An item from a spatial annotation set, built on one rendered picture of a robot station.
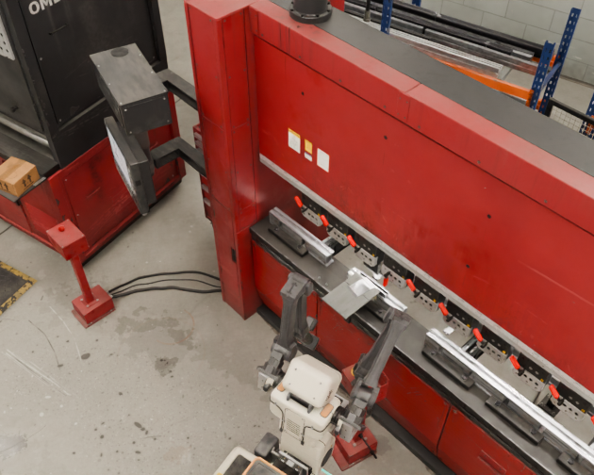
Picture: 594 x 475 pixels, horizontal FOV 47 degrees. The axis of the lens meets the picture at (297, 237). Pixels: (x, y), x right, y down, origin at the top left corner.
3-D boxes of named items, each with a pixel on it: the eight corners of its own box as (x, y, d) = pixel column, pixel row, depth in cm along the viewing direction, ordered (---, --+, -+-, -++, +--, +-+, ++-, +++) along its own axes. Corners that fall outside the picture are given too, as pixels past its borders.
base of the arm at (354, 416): (336, 417, 291) (360, 431, 286) (344, 400, 291) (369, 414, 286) (341, 416, 299) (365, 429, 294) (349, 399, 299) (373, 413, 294)
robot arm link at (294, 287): (276, 285, 285) (296, 295, 281) (294, 268, 294) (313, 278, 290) (269, 355, 313) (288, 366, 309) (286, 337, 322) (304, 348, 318)
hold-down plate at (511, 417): (484, 403, 332) (486, 401, 330) (490, 397, 334) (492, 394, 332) (536, 446, 317) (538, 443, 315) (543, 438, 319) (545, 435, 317)
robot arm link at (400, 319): (395, 305, 295) (416, 316, 294) (389, 305, 308) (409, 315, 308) (350, 400, 291) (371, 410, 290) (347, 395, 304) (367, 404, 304)
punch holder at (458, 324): (441, 319, 330) (447, 299, 317) (453, 310, 333) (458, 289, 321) (467, 338, 322) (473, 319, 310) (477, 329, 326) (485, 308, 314)
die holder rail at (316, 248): (269, 221, 417) (269, 211, 410) (276, 217, 420) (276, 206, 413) (326, 267, 392) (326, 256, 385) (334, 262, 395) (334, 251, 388)
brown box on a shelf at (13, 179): (-18, 185, 424) (-25, 170, 415) (15, 162, 439) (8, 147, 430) (14, 203, 413) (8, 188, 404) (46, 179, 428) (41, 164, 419)
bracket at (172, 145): (148, 161, 415) (146, 152, 410) (180, 143, 427) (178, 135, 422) (187, 194, 396) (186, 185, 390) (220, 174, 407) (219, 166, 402)
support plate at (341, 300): (321, 299, 362) (321, 298, 361) (355, 273, 374) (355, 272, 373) (345, 319, 353) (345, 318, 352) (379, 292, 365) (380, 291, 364)
